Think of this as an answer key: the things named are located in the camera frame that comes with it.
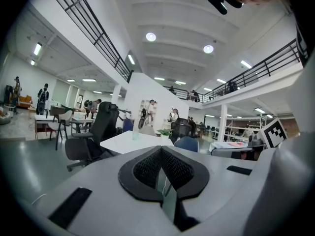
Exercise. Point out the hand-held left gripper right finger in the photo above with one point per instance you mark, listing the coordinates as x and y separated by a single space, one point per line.
197 178

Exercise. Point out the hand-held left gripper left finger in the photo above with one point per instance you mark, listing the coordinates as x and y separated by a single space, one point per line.
103 200

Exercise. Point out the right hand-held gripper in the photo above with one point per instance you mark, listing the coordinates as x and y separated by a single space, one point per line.
274 133

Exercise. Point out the clear glass cup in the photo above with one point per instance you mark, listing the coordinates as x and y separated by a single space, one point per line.
135 136

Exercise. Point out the blue chair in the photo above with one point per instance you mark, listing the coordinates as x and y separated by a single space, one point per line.
187 144

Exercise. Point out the black mesh office chair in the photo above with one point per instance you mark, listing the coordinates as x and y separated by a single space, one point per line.
180 129

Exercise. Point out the white support column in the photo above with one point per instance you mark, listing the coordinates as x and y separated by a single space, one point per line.
223 122

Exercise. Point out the green potted plant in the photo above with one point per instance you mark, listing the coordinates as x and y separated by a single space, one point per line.
165 132

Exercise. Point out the black mezzanine railing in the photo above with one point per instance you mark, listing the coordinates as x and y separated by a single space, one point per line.
251 75

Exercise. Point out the white square table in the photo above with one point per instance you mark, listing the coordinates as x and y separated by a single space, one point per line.
128 142

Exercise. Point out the black motorcycle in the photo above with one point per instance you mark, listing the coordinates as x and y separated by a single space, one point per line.
143 118

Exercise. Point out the white chair with wooden legs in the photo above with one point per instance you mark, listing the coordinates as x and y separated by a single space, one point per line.
64 122

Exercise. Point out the white desk with wooden legs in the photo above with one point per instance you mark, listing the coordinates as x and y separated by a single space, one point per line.
43 119

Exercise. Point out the round ceiling lamp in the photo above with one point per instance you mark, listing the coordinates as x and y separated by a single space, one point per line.
208 49
150 37

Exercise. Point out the orange sofa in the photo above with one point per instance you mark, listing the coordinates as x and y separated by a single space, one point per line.
24 101

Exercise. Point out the long black balcony railing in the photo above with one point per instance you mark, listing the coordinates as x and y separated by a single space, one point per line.
98 36

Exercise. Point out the black head-mounted camera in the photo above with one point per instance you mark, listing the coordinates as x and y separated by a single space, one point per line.
217 0

